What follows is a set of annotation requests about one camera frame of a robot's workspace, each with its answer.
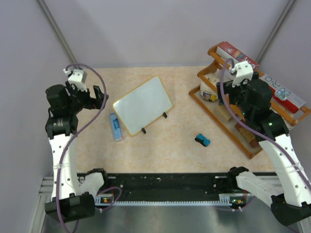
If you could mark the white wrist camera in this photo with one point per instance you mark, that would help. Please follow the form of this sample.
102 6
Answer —
76 79
243 72

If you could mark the aluminium frame post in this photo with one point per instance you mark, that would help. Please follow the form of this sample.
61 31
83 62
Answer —
275 30
56 30

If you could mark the grey cable duct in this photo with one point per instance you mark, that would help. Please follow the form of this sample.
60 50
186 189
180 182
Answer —
226 199

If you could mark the white printed cup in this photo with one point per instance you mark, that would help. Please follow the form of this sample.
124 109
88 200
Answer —
207 93

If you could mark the yellow framed whiteboard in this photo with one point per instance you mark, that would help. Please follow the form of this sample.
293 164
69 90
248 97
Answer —
143 105

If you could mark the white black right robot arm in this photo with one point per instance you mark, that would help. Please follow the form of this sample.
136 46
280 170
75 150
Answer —
292 203

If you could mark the wooden shelf rack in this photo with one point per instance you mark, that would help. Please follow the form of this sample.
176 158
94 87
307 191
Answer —
218 71

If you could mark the red white 3D box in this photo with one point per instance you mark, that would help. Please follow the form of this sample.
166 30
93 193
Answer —
225 50

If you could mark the blue black whiteboard eraser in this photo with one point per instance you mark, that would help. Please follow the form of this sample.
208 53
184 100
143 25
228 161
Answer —
202 140

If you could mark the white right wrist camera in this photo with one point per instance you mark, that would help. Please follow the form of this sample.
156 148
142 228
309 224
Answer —
243 72

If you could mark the red white R-O box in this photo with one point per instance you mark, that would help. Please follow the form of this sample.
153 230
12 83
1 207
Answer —
283 95

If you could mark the aluminium frame post left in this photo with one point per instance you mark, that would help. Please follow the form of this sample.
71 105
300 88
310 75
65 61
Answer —
56 30

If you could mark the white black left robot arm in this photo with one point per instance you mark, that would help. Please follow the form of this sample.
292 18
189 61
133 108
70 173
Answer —
71 200

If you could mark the aluminium frame post right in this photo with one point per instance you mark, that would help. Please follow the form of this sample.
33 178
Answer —
275 30

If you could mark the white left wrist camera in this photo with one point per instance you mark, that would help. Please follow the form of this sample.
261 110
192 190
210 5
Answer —
76 79

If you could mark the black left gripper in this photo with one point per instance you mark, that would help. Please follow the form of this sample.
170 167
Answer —
92 103

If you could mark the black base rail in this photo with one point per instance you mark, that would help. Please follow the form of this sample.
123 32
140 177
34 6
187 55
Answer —
170 186

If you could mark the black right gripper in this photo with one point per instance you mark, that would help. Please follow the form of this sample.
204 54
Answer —
220 96

